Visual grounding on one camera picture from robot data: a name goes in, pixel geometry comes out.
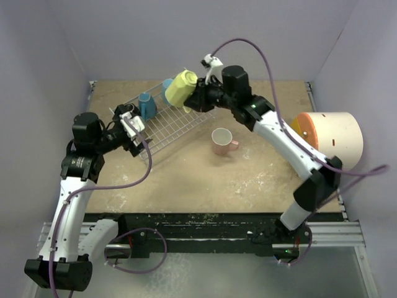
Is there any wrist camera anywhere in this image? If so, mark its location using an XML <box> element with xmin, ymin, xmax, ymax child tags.
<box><xmin>201</xmin><ymin>53</ymin><xmax>224</xmax><ymax>84</ymax></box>
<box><xmin>120</xmin><ymin>112</ymin><xmax>146</xmax><ymax>141</ymax></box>

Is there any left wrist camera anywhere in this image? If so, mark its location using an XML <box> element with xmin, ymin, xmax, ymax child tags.
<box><xmin>120</xmin><ymin>112</ymin><xmax>146</xmax><ymax>141</ymax></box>

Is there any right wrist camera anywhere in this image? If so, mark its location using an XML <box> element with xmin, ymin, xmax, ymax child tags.
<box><xmin>201</xmin><ymin>53</ymin><xmax>224</xmax><ymax>84</ymax></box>

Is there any yellow-green mug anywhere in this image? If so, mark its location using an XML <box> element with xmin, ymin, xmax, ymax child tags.
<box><xmin>165</xmin><ymin>70</ymin><xmax>198</xmax><ymax>113</ymax></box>

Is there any pink mug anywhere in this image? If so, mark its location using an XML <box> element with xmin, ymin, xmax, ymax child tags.
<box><xmin>211</xmin><ymin>127</ymin><xmax>239</xmax><ymax>155</ymax></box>

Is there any white cylinder orange lid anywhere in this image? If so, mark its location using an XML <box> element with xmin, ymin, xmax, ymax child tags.
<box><xmin>291</xmin><ymin>112</ymin><xmax>364</xmax><ymax>170</ymax></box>

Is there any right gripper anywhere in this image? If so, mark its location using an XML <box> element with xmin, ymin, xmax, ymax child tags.
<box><xmin>185</xmin><ymin>76</ymin><xmax>236</xmax><ymax>114</ymax></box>

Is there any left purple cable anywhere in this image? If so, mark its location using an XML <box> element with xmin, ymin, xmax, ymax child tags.
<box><xmin>48</xmin><ymin>124</ymin><xmax>168</xmax><ymax>298</ymax></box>

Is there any white wire dish rack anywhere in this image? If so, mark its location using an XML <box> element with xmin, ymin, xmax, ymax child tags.
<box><xmin>109</xmin><ymin>66</ymin><xmax>218</xmax><ymax>173</ymax></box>

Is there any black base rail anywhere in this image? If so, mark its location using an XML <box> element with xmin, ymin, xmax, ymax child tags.
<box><xmin>84</xmin><ymin>213</ymin><xmax>311</xmax><ymax>259</ymax></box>

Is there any dark blue mug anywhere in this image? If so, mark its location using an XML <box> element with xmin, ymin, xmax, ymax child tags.
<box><xmin>138</xmin><ymin>93</ymin><xmax>158</xmax><ymax>121</ymax></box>

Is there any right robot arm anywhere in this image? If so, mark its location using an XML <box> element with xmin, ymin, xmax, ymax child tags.
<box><xmin>184</xmin><ymin>65</ymin><xmax>342</xmax><ymax>243</ymax></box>

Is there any light blue mug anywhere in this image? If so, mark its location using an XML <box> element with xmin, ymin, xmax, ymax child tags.
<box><xmin>161</xmin><ymin>78</ymin><xmax>174</xmax><ymax>106</ymax></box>

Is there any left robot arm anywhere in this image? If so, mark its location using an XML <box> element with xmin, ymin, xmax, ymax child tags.
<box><xmin>24</xmin><ymin>104</ymin><xmax>148</xmax><ymax>292</ymax></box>

